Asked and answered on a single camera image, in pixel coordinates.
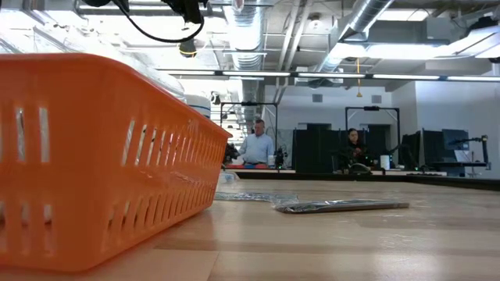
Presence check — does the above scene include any blue white toothbrush clear bag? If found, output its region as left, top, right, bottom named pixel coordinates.
left=217, top=170, right=241, bottom=190

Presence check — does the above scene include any orange plastic slotted basket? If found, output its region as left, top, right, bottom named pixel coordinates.
left=0, top=52, right=234, bottom=273

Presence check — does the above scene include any black comb clear bag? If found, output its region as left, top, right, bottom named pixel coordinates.
left=274, top=198, right=411, bottom=215
left=213, top=190, right=300, bottom=204

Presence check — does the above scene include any black round ceiling fixture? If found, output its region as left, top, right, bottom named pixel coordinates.
left=178, top=37, right=198, bottom=59

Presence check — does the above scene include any white yellow wipes canister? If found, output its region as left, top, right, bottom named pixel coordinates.
left=186, top=93, right=213, bottom=120

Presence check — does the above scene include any person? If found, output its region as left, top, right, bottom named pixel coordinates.
left=237, top=119, right=275, bottom=169
left=338, top=127, right=372, bottom=175

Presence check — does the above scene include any black partition screen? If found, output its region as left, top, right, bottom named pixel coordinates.
left=291, top=123, right=400, bottom=173

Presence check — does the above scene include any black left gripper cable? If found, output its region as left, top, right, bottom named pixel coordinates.
left=112, top=0, right=206, bottom=44

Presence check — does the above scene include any black background rig frame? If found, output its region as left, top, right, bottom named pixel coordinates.
left=345, top=105, right=401, bottom=173
left=220, top=101, right=279, bottom=169

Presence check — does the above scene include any black aluminium table frame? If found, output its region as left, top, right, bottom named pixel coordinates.
left=234, top=170, right=500, bottom=192

